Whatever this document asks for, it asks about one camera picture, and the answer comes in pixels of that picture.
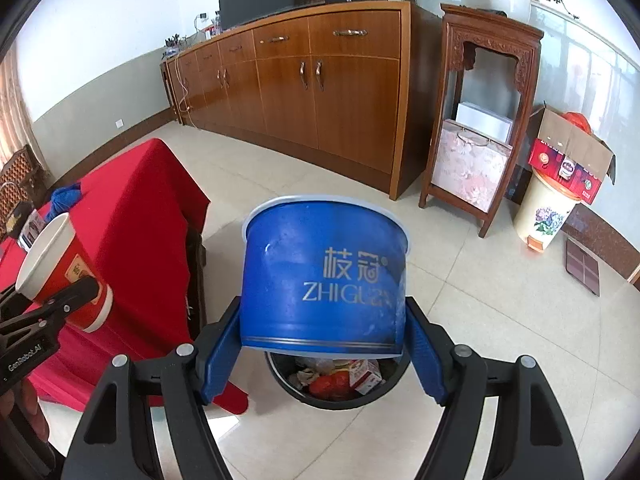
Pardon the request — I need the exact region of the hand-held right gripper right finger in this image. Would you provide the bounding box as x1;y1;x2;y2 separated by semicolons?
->
402;296;586;480

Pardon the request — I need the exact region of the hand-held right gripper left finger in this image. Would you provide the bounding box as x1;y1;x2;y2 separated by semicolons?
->
60;296;243;480

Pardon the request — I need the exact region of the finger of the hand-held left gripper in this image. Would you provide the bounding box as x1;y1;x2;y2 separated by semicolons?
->
0;276;101;347

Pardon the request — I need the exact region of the red paper cup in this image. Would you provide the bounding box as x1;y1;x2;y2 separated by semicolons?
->
15;212;116;335

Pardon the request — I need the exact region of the black round trash bin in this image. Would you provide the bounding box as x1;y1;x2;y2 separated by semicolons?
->
264;350;412;408

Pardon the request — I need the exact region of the person's left hand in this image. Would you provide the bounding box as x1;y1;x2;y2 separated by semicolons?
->
12;380;51;442

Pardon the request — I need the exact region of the white red small carton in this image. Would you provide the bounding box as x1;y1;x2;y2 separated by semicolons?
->
347;359;383;395

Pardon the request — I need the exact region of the crumpled white tissue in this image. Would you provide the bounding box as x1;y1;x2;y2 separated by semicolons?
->
295;357;321;386

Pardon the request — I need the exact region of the red tablecloth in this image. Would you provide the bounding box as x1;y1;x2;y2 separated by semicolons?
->
0;138;249;415

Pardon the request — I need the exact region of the blue cloth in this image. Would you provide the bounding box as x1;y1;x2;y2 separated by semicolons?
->
44;183;83;221

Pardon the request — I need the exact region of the red plastic wrapper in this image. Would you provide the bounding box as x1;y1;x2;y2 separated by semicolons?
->
307;374;351;401

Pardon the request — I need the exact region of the wooden sofa bench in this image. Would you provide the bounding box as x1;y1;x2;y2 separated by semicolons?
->
0;145;51;221

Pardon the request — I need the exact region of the dark bathroom scale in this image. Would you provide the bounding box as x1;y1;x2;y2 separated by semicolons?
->
565;237;601;297

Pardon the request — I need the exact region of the white floral pedal bin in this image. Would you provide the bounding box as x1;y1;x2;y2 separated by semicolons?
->
512;165;583;253

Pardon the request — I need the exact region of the pink floral gift bag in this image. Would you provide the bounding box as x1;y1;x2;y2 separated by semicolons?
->
431;119;514;215

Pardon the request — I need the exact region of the patterned beige curtain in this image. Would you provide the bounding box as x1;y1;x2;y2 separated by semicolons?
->
0;55;36;161

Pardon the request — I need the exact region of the white flat box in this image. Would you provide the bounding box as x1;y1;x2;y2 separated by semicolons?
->
455;102;515;143

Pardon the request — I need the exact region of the red printed cardboard box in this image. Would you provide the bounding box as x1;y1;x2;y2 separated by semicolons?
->
527;106;618;206

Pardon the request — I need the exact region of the long wooden sideboard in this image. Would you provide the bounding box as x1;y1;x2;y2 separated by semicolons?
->
160;1;441;201

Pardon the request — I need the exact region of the orange plastic bag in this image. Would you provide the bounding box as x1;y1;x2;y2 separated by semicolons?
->
562;112;593;133

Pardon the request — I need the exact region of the carved wooden stand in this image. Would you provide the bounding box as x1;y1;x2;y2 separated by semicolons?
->
419;4;545;239

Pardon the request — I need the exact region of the white hanging cable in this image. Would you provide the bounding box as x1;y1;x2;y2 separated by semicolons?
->
172;57;193;113

